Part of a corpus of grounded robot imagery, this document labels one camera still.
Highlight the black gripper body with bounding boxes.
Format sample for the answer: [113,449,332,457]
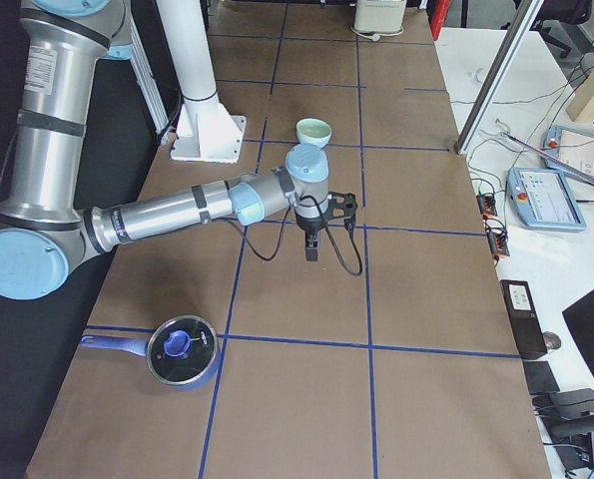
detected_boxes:
[296,214,324,235]

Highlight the green bowl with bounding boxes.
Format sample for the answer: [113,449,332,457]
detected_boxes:
[296,118,332,148]

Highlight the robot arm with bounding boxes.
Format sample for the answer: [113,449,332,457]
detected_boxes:
[0,1,331,300]

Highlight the white mounting pillar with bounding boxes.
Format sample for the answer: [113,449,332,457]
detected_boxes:
[157,0,247,164]

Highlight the blue saucepan with lid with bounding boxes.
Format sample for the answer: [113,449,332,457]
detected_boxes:
[79,315,221,390]

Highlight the orange terminal connector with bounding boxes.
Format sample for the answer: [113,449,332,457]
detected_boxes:
[476,193,510,262]

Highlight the silver toaster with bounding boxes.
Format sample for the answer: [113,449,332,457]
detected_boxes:
[352,0,406,36]

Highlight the near teach pendant tablet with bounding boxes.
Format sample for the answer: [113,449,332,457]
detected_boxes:
[507,168,587,232]

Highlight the teach pendant tablet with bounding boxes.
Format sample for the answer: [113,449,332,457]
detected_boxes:
[507,168,587,232]
[543,125,594,177]

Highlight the black power box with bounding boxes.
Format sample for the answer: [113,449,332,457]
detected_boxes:
[500,279,547,360]

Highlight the far teach pendant tablet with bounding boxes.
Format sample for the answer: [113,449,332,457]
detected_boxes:
[543,125,594,177]

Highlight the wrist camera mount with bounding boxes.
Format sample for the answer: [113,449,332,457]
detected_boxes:
[324,192,358,232]

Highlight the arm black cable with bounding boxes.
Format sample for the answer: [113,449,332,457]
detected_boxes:
[226,195,364,277]

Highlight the aluminium frame post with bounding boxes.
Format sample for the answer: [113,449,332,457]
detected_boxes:
[455,0,544,155]

